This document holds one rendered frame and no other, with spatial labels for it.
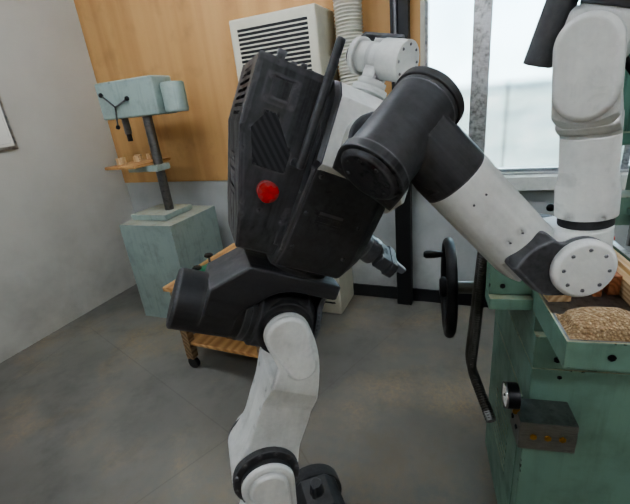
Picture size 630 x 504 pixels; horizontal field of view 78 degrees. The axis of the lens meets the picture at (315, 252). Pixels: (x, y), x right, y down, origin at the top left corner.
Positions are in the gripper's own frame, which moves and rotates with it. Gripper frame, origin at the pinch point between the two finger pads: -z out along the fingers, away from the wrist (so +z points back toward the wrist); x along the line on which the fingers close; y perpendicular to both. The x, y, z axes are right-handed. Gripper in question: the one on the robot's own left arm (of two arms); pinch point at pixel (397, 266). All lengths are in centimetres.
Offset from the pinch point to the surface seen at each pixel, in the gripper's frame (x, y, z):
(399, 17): -136, 50, 20
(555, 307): 42, 35, -3
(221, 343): -32, -116, 11
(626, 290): 40, 46, -12
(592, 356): 54, 36, -2
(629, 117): 17, 68, 4
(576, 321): 49, 38, 1
